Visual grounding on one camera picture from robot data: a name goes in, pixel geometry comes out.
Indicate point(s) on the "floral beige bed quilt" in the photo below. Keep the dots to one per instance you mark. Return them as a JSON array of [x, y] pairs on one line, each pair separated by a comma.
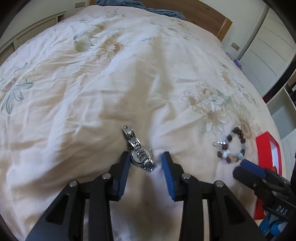
[[67, 93]]

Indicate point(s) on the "wooden headboard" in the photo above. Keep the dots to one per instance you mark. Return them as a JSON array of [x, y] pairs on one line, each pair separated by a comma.
[[196, 13]]

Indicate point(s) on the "blue pillow right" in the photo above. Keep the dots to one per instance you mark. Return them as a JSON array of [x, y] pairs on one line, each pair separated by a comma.
[[167, 12]]

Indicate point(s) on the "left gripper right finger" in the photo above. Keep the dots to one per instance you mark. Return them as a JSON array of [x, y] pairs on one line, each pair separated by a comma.
[[228, 219]]

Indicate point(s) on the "purple item on nightstand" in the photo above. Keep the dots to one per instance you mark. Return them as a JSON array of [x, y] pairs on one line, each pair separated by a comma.
[[237, 63]]

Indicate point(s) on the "white wardrobe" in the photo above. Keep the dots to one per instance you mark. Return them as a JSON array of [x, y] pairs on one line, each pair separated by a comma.
[[265, 61]]

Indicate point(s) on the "blue gloved right hand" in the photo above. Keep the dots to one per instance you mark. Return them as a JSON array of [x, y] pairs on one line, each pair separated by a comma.
[[272, 227]]

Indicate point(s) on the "blue pillow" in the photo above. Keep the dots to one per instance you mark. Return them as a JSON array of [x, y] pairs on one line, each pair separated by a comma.
[[167, 12], [127, 3]]

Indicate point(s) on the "red jewelry box tray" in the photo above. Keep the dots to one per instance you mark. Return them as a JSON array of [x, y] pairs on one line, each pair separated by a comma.
[[269, 156]]

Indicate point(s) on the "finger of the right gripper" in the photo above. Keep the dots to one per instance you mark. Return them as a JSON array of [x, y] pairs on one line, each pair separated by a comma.
[[264, 173], [247, 178]]

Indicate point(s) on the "blue pillow left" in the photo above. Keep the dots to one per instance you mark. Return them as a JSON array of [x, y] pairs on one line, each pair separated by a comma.
[[127, 3]]

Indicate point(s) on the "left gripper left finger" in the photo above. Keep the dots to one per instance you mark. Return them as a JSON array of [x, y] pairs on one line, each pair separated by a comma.
[[64, 218]]

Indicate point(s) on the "silver wristwatch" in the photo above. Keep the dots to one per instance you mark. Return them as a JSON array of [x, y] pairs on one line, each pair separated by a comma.
[[140, 155]]

